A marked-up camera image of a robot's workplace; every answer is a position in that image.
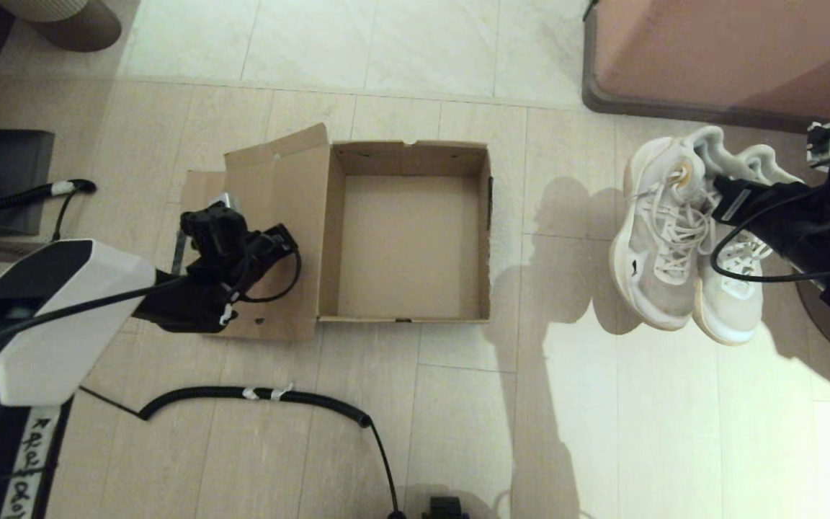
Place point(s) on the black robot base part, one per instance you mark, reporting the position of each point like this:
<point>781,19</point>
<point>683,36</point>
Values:
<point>445,509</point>

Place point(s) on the white lace-up sneaker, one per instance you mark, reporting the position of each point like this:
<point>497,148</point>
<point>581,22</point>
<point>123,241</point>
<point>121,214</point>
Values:
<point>732,317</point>
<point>656,288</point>

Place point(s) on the brown cardboard shoe box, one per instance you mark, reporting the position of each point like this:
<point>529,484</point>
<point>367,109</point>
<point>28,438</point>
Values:
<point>400,245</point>

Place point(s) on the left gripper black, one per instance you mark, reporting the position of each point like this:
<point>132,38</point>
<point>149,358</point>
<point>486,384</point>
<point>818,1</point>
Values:
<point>253,252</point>

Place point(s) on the black square stand base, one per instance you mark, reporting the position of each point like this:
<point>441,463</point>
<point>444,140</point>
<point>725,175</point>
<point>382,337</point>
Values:
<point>4,155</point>

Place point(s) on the pink upholstered furniture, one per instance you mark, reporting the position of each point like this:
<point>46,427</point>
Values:
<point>732,50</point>

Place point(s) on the beige ribbed cylinder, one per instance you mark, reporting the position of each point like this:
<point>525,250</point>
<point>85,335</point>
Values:
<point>76,25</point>

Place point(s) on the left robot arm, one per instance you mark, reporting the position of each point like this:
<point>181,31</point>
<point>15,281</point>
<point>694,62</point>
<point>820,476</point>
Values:
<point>62,324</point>

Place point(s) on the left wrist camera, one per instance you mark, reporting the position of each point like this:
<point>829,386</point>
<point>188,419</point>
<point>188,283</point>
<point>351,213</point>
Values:
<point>222,200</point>

